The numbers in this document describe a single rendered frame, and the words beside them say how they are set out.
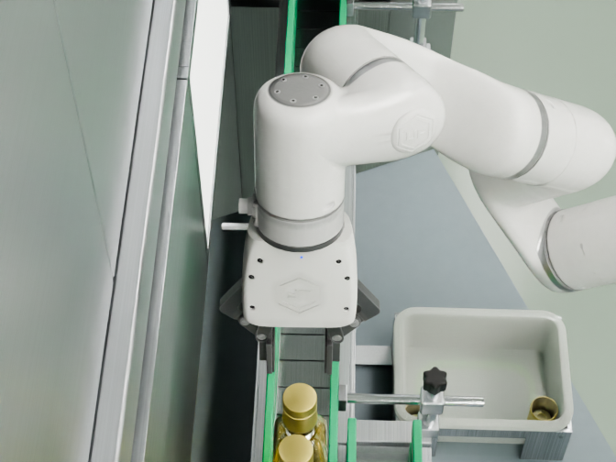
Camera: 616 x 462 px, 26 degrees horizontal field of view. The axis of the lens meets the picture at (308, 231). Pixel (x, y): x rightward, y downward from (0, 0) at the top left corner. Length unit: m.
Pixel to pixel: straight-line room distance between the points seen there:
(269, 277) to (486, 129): 0.23
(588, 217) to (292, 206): 0.37
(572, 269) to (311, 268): 0.32
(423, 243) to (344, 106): 0.89
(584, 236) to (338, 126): 0.37
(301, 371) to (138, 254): 0.56
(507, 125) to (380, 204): 0.80
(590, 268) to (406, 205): 0.67
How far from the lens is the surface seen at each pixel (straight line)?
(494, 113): 1.20
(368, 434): 1.62
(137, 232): 1.15
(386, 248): 1.92
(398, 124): 1.07
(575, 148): 1.25
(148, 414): 1.14
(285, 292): 1.16
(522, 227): 1.35
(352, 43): 1.12
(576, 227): 1.34
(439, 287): 1.89
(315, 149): 1.05
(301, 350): 1.68
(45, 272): 0.86
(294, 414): 1.32
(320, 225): 1.10
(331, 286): 1.15
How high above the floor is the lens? 2.32
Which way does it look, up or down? 54 degrees down
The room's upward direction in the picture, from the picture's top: straight up
